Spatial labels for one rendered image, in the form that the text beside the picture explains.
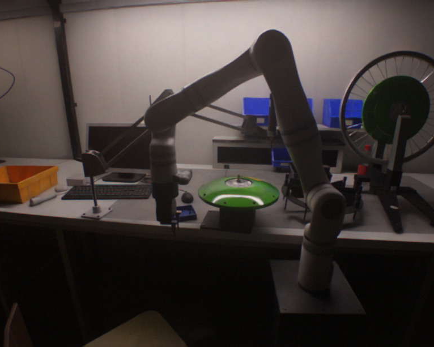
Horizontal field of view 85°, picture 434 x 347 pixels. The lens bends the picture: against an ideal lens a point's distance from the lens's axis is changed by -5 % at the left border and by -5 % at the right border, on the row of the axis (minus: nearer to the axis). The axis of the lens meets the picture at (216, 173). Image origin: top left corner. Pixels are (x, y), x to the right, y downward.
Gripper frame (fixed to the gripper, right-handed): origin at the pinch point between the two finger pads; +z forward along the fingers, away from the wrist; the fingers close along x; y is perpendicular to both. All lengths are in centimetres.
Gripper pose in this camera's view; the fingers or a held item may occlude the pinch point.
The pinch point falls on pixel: (176, 235)
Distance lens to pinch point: 78.8
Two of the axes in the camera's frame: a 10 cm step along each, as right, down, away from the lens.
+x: -0.6, 3.0, -9.5
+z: 0.0, 9.5, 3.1
